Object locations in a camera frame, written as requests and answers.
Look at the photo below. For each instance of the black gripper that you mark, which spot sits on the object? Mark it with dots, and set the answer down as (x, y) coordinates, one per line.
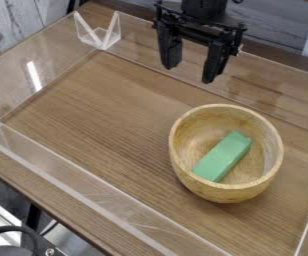
(199, 21)

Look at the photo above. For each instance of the light wooden bowl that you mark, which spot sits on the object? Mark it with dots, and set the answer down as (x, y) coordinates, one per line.
(195, 133)

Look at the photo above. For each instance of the green rectangular block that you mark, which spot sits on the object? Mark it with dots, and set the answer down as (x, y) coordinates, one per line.
(218, 161)

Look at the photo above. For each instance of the clear acrylic tray walls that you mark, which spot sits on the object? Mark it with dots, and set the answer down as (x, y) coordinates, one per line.
(87, 108)

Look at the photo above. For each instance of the black table leg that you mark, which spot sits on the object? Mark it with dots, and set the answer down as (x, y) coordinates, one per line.
(34, 215)

